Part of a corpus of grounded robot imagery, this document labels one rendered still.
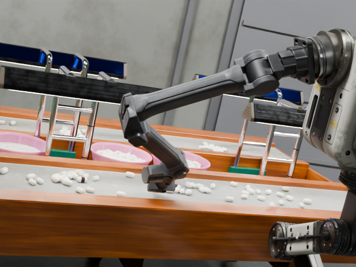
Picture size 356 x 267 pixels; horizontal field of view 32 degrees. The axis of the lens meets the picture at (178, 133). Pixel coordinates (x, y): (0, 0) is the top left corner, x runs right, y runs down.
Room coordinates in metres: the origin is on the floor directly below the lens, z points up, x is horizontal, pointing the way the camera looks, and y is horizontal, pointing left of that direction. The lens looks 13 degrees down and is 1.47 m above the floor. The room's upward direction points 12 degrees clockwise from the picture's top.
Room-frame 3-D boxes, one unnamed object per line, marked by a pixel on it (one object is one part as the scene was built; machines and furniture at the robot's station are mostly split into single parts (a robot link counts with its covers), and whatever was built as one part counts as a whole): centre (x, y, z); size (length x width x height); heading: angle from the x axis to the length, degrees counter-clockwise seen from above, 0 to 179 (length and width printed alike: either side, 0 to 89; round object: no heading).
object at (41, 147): (2.33, 0.62, 0.72); 0.27 x 0.27 x 0.10
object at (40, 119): (2.59, 0.54, 0.90); 0.20 x 0.19 x 0.45; 115
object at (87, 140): (2.22, 0.38, 0.90); 0.20 x 0.19 x 0.45; 115
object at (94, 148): (2.51, 0.22, 0.72); 0.27 x 0.27 x 0.10
